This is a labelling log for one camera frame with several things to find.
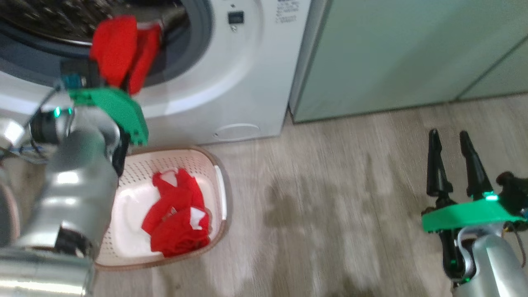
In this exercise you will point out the black door latch socket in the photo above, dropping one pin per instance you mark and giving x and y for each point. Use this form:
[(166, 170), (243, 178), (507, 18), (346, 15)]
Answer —
[(236, 18)]

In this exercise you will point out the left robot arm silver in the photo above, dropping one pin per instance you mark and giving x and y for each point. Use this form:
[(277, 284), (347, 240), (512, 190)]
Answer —
[(78, 185)]

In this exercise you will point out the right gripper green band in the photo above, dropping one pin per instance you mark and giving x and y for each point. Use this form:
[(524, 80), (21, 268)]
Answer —
[(474, 214)]

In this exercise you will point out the pale green cabinet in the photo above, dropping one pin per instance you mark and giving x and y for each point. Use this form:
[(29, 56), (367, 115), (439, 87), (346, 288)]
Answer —
[(392, 53)]

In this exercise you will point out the white washing machine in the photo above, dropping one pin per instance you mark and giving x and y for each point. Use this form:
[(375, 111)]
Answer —
[(231, 82)]

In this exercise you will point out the cream perforated laundry basket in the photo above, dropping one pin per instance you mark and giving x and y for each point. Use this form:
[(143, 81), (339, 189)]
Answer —
[(132, 222)]

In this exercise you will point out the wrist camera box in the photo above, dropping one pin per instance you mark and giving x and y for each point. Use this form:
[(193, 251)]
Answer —
[(513, 194), (78, 74)]

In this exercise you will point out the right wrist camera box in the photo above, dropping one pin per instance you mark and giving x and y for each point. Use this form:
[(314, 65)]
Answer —
[(513, 194)]

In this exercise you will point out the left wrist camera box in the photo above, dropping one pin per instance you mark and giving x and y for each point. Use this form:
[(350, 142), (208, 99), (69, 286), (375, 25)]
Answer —
[(78, 74)]

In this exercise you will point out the round white filter cover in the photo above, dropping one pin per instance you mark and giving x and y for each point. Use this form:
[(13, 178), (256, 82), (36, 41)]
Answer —
[(237, 133)]

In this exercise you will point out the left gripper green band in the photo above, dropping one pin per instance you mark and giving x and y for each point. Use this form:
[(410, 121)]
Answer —
[(119, 111)]

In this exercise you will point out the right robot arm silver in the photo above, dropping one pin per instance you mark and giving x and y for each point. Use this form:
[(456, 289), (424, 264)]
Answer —
[(495, 268)]

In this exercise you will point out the red garment with white trim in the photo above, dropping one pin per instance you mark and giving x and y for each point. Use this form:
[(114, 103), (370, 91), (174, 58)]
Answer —
[(113, 49), (173, 222)]

